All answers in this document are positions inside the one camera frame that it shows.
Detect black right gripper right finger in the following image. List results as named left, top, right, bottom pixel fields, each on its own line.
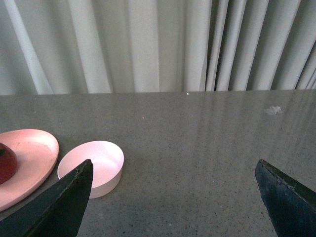
left=255, top=159, right=316, bottom=237

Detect pale pink bowl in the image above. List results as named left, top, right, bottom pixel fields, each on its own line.
left=57, top=141, right=124, bottom=198

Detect red apple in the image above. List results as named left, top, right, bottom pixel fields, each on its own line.
left=0, top=143, right=18, bottom=184

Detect white curtain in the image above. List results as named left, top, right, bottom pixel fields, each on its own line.
left=0, top=0, right=316, bottom=95

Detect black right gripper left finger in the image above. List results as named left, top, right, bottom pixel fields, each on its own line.
left=0, top=159, right=93, bottom=237

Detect pink plate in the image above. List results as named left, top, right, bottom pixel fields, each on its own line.
left=0, top=129, right=59, bottom=211

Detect crumpled clear plastic scrap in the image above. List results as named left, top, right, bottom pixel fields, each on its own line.
left=264, top=106, right=283, bottom=116

